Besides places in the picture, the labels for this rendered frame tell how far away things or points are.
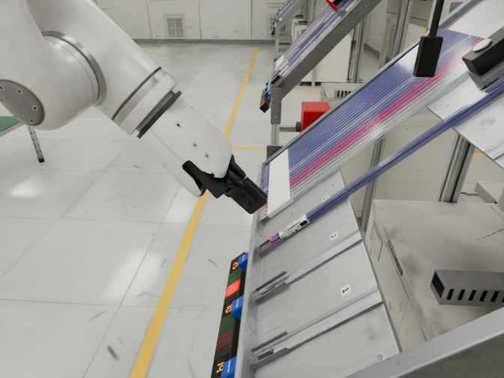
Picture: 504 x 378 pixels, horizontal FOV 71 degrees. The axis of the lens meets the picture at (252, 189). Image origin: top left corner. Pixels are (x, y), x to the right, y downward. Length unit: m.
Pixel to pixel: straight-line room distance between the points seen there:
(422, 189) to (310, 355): 1.65
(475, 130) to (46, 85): 0.50
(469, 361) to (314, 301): 0.20
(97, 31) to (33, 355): 1.34
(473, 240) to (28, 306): 1.62
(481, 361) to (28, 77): 0.44
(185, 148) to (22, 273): 1.65
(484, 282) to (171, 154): 0.63
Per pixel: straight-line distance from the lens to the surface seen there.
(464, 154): 1.11
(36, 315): 1.75
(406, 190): 2.00
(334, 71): 5.04
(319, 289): 0.50
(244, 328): 0.53
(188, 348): 1.44
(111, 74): 0.41
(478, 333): 0.35
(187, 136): 0.40
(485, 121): 0.57
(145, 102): 0.40
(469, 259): 0.94
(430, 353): 0.36
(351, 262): 0.49
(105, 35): 0.42
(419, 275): 0.84
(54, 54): 0.37
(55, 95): 0.36
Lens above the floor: 1.14
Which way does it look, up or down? 29 degrees down
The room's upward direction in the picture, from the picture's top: straight up
